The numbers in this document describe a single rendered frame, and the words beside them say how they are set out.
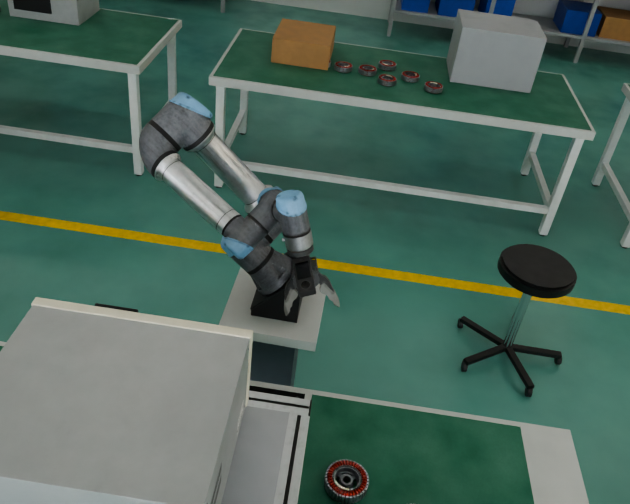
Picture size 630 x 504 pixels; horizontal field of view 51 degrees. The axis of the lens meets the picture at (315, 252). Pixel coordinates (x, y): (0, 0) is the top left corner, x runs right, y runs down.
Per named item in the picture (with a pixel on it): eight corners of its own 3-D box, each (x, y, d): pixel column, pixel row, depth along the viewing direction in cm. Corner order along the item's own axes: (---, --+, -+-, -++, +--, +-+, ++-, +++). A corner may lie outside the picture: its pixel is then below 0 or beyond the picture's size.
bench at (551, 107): (236, 128, 488) (240, 27, 444) (530, 171, 483) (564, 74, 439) (207, 189, 416) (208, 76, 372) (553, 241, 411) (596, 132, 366)
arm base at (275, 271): (265, 275, 225) (245, 256, 222) (297, 253, 219) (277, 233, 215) (258, 302, 213) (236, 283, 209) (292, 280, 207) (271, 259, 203)
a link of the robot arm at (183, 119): (262, 238, 219) (143, 120, 191) (292, 206, 220) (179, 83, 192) (275, 248, 209) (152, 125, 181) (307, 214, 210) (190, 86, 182)
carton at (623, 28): (590, 25, 716) (597, 5, 704) (623, 30, 715) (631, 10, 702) (598, 37, 684) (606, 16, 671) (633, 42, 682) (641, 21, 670)
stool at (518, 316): (454, 311, 345) (482, 223, 312) (548, 325, 344) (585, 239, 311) (462, 389, 302) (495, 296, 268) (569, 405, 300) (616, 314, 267)
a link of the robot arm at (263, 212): (241, 208, 182) (257, 219, 173) (269, 179, 183) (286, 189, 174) (259, 226, 186) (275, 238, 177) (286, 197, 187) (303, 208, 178)
